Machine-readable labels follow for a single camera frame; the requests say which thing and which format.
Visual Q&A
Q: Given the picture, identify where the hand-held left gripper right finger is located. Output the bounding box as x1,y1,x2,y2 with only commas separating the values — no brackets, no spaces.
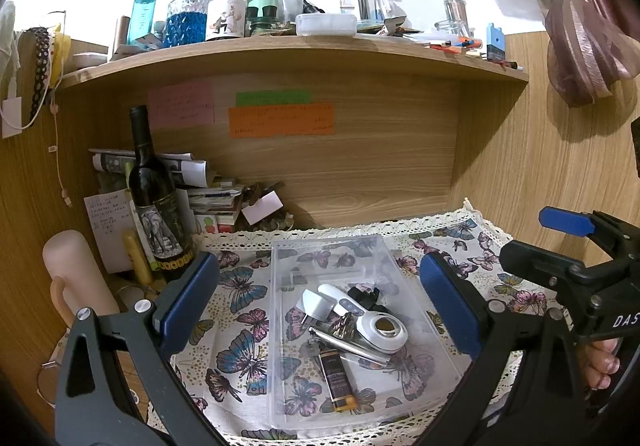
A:
419,251,606,446

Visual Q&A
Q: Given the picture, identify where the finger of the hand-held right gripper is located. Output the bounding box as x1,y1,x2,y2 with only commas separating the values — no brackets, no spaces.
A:
539,206,640,258
499,240,601,298

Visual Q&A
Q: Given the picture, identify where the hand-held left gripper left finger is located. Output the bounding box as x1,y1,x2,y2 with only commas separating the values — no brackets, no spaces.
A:
54,251,231,446

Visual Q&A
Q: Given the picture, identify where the clear plastic storage box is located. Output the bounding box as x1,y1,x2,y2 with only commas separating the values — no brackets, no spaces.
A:
270,235,463,429

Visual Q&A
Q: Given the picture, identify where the white handheld massager device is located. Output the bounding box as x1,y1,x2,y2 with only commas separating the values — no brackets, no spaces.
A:
318,283,410,353

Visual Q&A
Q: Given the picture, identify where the black T-shaped plastic part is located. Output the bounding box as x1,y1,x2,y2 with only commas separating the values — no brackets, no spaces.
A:
347,283,383,313

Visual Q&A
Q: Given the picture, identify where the silver metal rod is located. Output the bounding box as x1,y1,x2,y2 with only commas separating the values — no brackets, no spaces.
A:
307,326,391,366

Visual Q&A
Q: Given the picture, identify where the white plug adapter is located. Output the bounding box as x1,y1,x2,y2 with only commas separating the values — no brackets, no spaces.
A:
299,288,337,325

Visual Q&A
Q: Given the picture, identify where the black and gold lighter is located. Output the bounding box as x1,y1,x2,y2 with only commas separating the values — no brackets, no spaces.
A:
319,350,357,413

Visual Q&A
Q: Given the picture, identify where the person's right hand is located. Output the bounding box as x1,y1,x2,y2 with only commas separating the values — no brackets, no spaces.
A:
582,338,623,393

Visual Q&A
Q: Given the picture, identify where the butterfly print lace cloth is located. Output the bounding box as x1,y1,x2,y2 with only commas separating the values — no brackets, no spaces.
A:
145,198,566,446

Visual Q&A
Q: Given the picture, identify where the yellow lip balm tube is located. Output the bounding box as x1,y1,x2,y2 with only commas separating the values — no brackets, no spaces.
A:
123,230,153,284

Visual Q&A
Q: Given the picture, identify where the dark wine bottle elephant label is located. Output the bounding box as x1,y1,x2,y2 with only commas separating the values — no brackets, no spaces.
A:
127,106,195,282

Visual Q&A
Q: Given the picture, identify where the pile of papers and booklets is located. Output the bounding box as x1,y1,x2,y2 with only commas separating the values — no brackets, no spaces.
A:
89,148,246,233

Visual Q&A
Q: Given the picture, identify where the white handwritten paper note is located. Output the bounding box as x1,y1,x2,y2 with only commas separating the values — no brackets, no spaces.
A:
84,192,136,274

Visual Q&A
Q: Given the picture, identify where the pale blank card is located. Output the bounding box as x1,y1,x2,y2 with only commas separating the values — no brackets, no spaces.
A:
241,191,283,225

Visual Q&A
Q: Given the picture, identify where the cream cylindrical bottle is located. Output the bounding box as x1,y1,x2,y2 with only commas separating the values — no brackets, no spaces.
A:
42,229,121,327

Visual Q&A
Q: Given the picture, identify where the dark brown small box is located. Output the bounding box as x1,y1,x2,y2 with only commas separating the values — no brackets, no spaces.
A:
245,181,286,202

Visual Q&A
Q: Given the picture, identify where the blue and black block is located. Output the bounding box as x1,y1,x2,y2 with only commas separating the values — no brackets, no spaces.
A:
486,22,506,61

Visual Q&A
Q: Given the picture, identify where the pink sticky note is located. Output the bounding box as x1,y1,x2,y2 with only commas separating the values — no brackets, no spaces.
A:
148,80,216,129

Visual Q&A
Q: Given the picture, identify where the pink striped curtain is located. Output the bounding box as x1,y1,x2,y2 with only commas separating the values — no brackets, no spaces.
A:
455,0,640,108

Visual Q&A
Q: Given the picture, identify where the orange sticky note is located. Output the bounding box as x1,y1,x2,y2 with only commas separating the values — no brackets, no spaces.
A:
228,102,335,139

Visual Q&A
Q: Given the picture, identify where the orange marker pen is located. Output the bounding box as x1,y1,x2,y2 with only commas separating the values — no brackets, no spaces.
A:
430,38,483,52

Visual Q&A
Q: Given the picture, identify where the green sticky note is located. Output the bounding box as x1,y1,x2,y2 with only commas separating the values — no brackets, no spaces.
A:
236,89,311,107

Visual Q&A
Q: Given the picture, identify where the clear glass jar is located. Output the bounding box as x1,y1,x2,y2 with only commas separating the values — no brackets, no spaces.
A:
442,0,471,34

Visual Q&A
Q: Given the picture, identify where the white round dish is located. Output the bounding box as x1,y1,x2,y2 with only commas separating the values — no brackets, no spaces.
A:
72,53,108,69

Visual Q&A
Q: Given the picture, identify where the wooden shelf board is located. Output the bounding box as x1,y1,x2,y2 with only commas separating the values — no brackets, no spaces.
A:
55,33,530,89

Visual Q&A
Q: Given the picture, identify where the patterned dark ribbon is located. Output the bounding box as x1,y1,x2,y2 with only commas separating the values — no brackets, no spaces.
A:
30,27,53,122

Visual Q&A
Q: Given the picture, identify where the glass bottle with blue liquid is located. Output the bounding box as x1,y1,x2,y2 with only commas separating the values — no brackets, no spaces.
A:
165,0,208,47

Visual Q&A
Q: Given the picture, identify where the teal plastic bottle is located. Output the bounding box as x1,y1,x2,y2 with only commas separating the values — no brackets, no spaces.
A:
129,0,158,47

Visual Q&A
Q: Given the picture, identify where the white rectangular case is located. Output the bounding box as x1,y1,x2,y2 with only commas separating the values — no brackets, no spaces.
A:
295,13,357,37

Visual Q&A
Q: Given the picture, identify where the white charging cable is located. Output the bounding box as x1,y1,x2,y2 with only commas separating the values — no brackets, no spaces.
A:
47,96,71,204

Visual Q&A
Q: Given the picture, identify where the white wall card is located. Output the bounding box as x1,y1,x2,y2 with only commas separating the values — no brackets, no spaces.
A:
0,96,23,139

